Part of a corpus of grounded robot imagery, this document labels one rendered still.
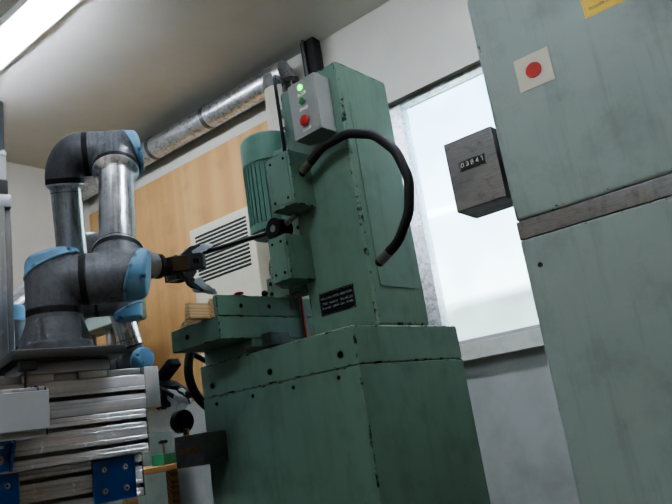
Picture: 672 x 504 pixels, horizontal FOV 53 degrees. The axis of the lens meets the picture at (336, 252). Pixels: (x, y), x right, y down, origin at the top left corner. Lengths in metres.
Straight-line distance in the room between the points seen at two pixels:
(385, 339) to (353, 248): 0.25
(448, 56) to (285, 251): 1.98
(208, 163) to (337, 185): 2.73
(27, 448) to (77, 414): 0.11
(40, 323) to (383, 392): 0.76
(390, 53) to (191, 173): 1.61
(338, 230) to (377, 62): 2.09
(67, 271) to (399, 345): 0.78
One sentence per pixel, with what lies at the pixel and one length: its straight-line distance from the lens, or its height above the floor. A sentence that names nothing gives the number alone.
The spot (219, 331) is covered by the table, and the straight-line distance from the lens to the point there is 1.74.
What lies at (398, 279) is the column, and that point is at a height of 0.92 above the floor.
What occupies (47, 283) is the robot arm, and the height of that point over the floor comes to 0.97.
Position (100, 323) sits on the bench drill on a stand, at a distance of 4.32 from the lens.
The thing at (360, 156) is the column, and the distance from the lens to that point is 1.76.
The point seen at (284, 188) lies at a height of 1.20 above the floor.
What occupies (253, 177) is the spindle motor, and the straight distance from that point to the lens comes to 2.03.
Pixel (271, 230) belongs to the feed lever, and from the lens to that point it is 1.82.
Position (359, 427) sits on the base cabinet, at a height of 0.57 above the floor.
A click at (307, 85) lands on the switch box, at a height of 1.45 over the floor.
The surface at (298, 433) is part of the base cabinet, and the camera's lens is 1.66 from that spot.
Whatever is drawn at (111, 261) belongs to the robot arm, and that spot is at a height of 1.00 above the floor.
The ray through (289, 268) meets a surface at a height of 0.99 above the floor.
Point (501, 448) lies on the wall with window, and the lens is 3.13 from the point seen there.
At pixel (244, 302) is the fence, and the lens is 1.81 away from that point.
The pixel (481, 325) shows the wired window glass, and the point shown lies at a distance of 3.21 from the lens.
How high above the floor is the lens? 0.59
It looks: 14 degrees up
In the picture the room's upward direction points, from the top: 9 degrees counter-clockwise
